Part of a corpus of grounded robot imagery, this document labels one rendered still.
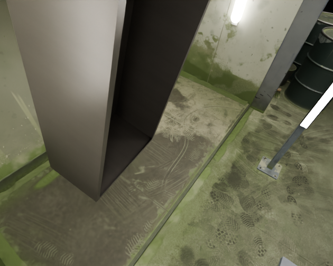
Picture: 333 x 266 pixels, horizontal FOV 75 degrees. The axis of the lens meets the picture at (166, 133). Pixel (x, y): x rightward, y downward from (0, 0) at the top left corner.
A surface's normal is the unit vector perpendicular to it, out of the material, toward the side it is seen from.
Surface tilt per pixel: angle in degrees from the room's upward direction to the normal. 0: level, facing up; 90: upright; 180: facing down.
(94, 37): 90
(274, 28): 90
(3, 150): 57
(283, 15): 90
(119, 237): 0
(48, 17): 90
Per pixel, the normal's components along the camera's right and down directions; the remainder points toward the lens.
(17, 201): 0.11, -0.69
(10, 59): 0.74, 0.04
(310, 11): -0.58, 0.55
